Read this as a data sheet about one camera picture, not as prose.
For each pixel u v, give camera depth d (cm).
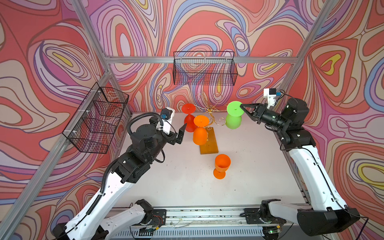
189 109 76
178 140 55
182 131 53
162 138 49
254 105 58
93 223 37
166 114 47
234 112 62
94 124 78
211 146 98
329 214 37
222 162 80
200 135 77
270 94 57
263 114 56
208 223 73
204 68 97
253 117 56
